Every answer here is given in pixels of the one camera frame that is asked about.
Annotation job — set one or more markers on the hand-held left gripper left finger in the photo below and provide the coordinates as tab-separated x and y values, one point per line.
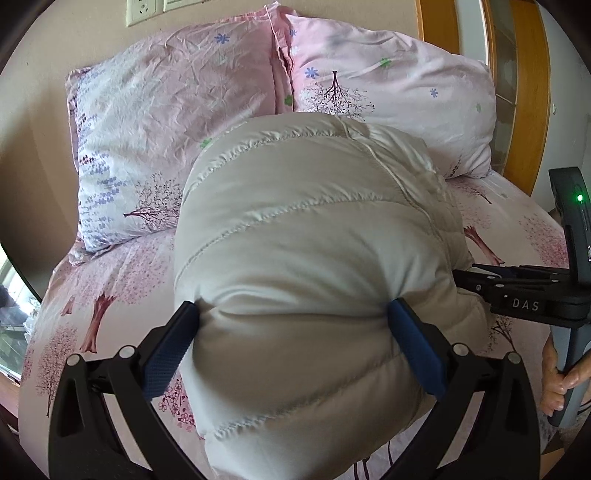
168	353

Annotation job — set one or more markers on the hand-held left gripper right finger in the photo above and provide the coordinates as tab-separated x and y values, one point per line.
418	353

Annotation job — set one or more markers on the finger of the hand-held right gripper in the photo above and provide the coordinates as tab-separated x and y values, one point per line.
473	282
535	271

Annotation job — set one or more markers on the white puffer jacket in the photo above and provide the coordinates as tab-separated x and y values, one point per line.
304	258

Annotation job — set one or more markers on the person's right hand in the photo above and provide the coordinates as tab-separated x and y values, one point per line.
565	378

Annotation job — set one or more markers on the bed with pink tree sheet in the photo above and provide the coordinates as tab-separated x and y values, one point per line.
115	295

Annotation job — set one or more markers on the window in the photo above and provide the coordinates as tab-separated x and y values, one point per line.
18	318

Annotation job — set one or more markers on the pink tree print pillow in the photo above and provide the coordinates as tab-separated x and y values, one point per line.
406	78

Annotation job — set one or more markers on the purple leaf print pillow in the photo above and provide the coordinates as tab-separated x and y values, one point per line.
171	115

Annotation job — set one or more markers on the wooden headboard frame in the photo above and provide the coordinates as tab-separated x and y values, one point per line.
521	92

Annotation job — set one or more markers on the white wall socket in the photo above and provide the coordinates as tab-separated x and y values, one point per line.
144	11

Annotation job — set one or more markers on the white wall switch plate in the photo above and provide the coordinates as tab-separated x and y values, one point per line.
187	3

